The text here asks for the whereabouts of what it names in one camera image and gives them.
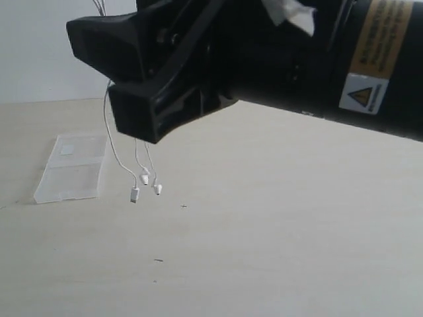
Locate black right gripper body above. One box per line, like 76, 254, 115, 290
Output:
137, 1, 354, 116

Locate white wired earphones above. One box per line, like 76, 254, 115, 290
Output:
91, 0, 163, 203

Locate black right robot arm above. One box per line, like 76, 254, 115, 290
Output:
66, 0, 422, 143

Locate clear plastic storage box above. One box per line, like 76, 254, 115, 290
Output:
34, 133, 108, 204

